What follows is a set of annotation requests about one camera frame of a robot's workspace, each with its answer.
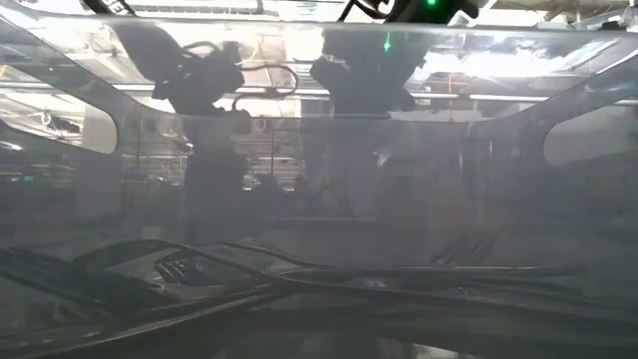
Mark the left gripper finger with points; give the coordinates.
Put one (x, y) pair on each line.
(217, 189)

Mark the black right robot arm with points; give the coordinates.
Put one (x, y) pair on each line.
(438, 10)

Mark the person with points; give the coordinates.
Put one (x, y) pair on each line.
(269, 187)

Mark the long ceiling light bar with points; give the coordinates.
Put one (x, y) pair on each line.
(498, 98)

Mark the clear plastic bin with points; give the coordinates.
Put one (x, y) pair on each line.
(319, 344)

